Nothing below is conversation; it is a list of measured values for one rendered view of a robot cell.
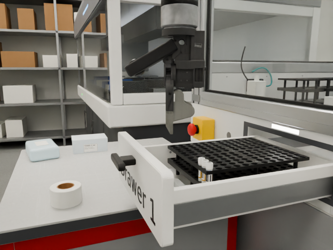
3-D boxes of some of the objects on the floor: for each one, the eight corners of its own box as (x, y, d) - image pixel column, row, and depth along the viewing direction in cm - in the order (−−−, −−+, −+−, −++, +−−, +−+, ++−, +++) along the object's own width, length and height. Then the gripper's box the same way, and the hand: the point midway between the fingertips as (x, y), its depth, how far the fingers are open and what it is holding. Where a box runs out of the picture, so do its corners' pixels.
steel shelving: (-35, 153, 373) (-58, -13, 335) (-22, 144, 419) (-41, -3, 381) (221, 135, 471) (225, 5, 433) (208, 129, 517) (211, 12, 479)
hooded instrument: (114, 284, 145) (98, -120, 111) (82, 168, 315) (71, -6, 282) (299, 236, 187) (328, -68, 153) (182, 156, 357) (184, 4, 324)
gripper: (207, 26, 53) (203, 138, 57) (201, 33, 64) (198, 127, 68) (160, 26, 54) (160, 138, 57) (162, 33, 64) (162, 127, 68)
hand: (168, 126), depth 63 cm, fingers open, 3 cm apart
